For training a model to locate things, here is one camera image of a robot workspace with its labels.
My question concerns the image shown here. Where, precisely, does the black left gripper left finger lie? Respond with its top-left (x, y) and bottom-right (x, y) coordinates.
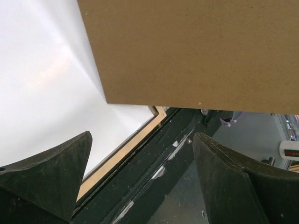
top-left (0, 131), bottom-right (93, 224)

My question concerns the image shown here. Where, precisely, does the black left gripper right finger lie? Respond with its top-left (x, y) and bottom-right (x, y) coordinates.
top-left (192, 133), bottom-right (299, 224)

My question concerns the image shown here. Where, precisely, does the rectangular picture frame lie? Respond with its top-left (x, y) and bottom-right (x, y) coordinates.
top-left (77, 106), bottom-right (167, 201)

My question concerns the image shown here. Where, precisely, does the brown cardboard backing sheet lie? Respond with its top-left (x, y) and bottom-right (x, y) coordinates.
top-left (78, 0), bottom-right (299, 114)

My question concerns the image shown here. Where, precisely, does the glossy photo print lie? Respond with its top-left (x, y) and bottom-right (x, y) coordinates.
top-left (0, 0), bottom-right (153, 174)

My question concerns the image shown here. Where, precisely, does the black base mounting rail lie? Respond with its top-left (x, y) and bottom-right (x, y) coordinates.
top-left (72, 108), bottom-right (232, 224)

